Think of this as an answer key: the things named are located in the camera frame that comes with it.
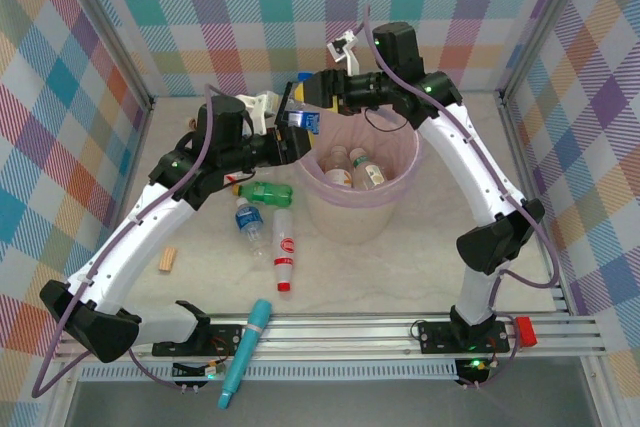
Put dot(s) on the teal marker pen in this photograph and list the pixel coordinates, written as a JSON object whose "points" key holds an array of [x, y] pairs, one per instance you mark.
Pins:
{"points": [[247, 347]]}

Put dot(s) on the orange label plastic bottle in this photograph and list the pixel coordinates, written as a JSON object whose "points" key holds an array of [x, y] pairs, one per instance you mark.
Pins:
{"points": [[337, 174]]}

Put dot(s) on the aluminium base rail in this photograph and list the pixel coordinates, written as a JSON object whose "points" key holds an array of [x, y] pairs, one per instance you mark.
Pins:
{"points": [[350, 337]]}

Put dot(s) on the green plastic bottle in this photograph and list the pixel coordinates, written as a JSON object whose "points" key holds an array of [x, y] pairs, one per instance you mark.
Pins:
{"points": [[265, 194]]}

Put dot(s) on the small wooden block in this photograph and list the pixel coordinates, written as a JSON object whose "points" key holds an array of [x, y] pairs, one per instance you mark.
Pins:
{"points": [[168, 260]]}

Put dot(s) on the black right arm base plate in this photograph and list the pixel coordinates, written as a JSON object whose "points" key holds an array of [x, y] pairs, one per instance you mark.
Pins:
{"points": [[435, 337]]}

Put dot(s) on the white bottle red cap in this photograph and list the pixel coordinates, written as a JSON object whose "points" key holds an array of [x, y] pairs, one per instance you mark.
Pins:
{"points": [[285, 247]]}

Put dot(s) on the red plastic block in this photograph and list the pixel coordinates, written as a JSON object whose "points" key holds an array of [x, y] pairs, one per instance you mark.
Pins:
{"points": [[525, 331]]}

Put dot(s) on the blue label water bottle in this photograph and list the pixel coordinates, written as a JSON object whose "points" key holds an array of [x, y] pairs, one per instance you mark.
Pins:
{"points": [[305, 122], [248, 219]]}

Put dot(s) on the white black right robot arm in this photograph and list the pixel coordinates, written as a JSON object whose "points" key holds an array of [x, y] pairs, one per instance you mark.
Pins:
{"points": [[480, 172]]}

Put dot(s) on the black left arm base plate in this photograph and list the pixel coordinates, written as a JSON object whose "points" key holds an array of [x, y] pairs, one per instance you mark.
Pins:
{"points": [[225, 334]]}

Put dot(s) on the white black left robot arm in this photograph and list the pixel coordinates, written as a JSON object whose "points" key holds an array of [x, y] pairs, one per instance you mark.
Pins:
{"points": [[130, 247]]}

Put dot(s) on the aluminium frame post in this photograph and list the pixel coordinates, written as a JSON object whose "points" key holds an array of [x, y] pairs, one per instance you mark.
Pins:
{"points": [[110, 32], [545, 27]]}

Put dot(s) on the beige plastic bin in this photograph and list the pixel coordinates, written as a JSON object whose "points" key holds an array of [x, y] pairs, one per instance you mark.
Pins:
{"points": [[350, 222]]}

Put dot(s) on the clear bottle green cap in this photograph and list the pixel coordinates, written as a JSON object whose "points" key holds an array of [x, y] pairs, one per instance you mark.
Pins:
{"points": [[367, 172]]}

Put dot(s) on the small electronics board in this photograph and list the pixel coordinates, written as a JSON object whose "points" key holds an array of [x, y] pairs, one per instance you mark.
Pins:
{"points": [[192, 371], [475, 367]]}

